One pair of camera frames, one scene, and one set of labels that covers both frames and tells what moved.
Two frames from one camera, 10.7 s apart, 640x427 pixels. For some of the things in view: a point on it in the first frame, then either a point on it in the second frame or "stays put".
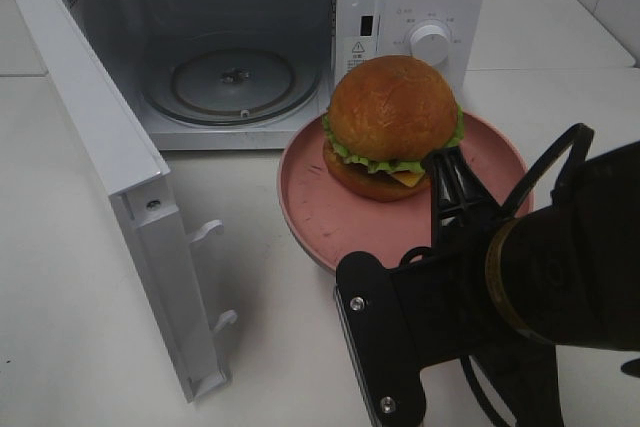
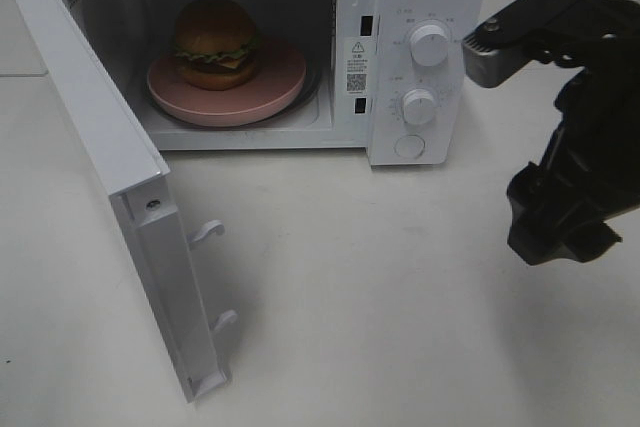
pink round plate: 474,181 -> 280,73
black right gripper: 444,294 -> 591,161
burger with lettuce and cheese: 387,115 -> 215,40
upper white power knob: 430,43 stays put
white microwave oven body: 237,48 stays put
